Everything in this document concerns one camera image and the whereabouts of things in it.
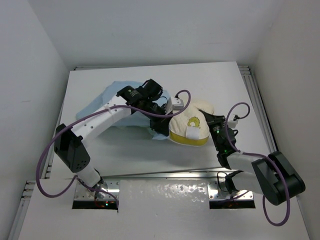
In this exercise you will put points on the white front cover panel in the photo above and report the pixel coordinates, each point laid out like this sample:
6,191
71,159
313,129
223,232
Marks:
155,210

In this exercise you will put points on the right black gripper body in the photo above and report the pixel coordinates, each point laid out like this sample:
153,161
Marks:
215,125

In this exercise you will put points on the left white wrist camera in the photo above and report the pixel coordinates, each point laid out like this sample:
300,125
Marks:
174,104

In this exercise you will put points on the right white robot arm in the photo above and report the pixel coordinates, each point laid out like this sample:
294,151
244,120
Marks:
270,175

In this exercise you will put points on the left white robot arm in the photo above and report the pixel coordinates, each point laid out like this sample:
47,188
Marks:
71,142

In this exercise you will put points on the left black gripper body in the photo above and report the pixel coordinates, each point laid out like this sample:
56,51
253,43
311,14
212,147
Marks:
156,122

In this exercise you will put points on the aluminium frame rail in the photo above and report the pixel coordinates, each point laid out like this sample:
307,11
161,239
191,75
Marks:
222,83

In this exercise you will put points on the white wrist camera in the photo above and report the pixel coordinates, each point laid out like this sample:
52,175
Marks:
174,104
233,123

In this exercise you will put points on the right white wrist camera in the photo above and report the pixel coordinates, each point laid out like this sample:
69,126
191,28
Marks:
233,123

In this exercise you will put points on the cream pillow with yellow edge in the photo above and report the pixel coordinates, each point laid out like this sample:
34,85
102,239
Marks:
190,127

